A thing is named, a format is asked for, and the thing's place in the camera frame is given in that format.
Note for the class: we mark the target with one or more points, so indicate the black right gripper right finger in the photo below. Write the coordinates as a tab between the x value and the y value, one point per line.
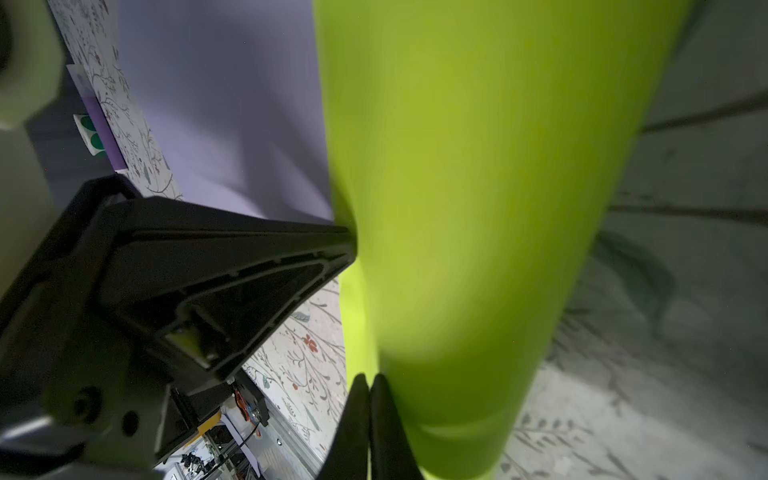
391	456

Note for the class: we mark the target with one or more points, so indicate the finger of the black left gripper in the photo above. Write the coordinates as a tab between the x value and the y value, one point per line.
121	334

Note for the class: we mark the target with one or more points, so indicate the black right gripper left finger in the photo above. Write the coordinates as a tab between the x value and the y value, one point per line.
347	458

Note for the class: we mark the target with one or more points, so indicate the lime green paper sheet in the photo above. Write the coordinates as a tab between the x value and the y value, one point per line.
473	148

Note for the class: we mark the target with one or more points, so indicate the lavender paper sheet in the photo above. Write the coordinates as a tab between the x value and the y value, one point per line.
231	93

